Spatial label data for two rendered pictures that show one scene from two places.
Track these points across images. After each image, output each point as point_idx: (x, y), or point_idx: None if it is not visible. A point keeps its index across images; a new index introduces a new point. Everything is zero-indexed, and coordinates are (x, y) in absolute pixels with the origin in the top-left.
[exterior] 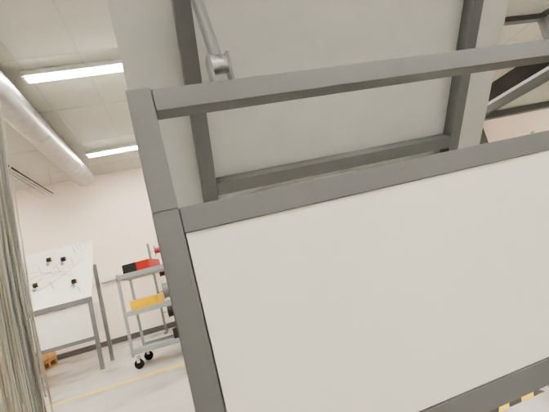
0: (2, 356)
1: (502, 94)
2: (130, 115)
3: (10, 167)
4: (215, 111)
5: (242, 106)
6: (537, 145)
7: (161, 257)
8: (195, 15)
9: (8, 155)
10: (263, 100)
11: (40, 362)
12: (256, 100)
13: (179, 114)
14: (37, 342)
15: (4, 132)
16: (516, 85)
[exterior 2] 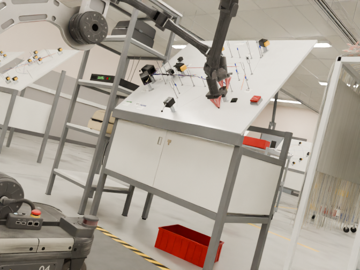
0: (310, 192)
1: (127, 89)
2: (291, 139)
3: (315, 129)
4: (271, 134)
5: (265, 133)
6: None
7: (283, 170)
8: (276, 106)
9: (316, 125)
10: (262, 133)
11: (299, 195)
12: (264, 133)
13: (279, 136)
14: (301, 189)
15: (318, 117)
16: (133, 91)
